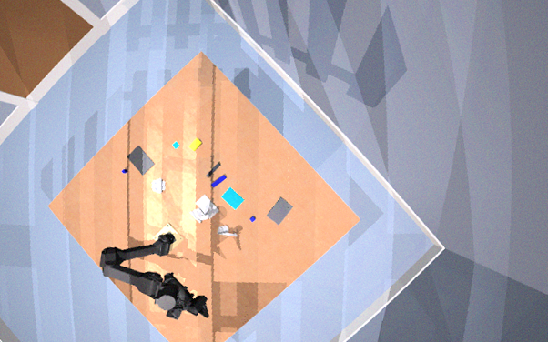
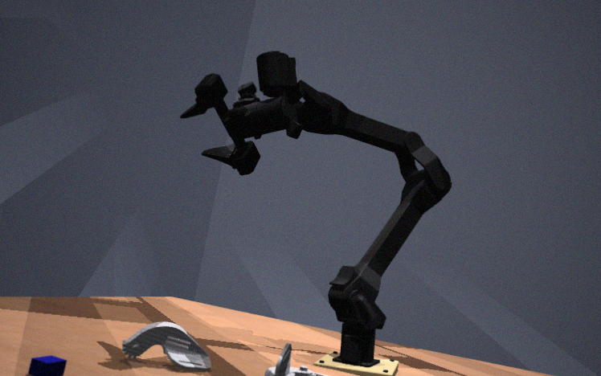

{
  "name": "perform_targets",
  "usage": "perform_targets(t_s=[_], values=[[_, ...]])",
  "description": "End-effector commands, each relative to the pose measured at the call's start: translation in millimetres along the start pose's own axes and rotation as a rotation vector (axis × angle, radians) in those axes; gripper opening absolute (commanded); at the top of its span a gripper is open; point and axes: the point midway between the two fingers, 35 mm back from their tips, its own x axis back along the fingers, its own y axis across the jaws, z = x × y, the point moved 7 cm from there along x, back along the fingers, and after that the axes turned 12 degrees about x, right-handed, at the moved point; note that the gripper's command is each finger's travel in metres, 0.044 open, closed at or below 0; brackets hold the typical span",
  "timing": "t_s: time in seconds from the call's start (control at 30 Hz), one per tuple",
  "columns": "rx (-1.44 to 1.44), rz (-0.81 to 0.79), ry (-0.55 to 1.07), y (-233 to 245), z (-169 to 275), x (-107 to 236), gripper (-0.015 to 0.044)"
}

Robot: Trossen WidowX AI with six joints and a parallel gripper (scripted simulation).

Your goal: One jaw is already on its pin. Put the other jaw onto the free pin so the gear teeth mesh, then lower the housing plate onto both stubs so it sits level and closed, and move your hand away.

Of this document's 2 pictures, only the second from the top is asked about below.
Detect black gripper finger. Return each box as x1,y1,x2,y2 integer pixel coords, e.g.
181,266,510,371
180,97,208,118
202,143,236,169

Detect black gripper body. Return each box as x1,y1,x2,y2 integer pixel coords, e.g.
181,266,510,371
194,73,266,175

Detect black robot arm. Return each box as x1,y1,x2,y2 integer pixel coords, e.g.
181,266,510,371
233,51,452,368

